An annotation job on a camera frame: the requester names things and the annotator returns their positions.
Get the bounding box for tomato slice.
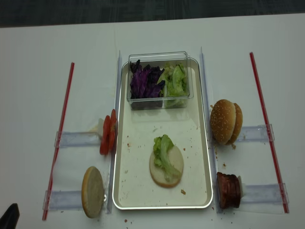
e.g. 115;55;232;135
107;109;117;153
100;115;111;155

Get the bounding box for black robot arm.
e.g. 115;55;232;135
0;203;20;229

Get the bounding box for green lettuce in box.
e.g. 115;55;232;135
157;62;188;108

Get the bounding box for lettuce leaf on bun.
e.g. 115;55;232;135
153;135;182;181

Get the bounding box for white tomato stand block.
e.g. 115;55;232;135
96;118;104;140

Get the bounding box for stacked meat patties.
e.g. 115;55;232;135
217;172;241;209

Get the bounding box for purple cabbage shreds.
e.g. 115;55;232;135
130;60;165;99

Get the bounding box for clear plastic salad box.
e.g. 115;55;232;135
125;51;193;110

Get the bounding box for bottom bun slice on tray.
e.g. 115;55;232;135
149;146;184;188

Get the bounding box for front sesame bun top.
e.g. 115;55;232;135
210;99;236;145

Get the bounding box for sesame bun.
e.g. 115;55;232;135
210;99;236;145
226;103;243;145

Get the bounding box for cream metal tray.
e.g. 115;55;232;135
112;59;213;210

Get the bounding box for rear sesame bun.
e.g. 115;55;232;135
226;103;243;145

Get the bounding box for upright bun slice left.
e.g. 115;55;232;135
81;166;104;219

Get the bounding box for left red strip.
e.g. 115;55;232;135
42;62;75;221

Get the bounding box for red strip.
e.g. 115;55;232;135
249;52;290;214
42;62;75;221

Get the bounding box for white patty stand block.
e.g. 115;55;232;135
237;176;244;198

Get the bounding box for right red strip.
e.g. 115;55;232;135
249;52;290;214

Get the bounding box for right clear vertical rail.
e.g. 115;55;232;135
200;47;223;214

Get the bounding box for clear vertical rail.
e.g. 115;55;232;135
105;50;122;214
200;47;223;214

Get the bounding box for left clear vertical rail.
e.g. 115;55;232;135
105;50;122;214

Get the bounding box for clear rail under tomato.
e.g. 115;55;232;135
54;132;101;148

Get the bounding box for clear rail under sesame buns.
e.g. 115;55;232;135
236;124;275;143

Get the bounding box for clear rail under bun slice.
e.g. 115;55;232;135
42;191;82;211

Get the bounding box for clear rail under patties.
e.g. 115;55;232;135
241;183;289;204

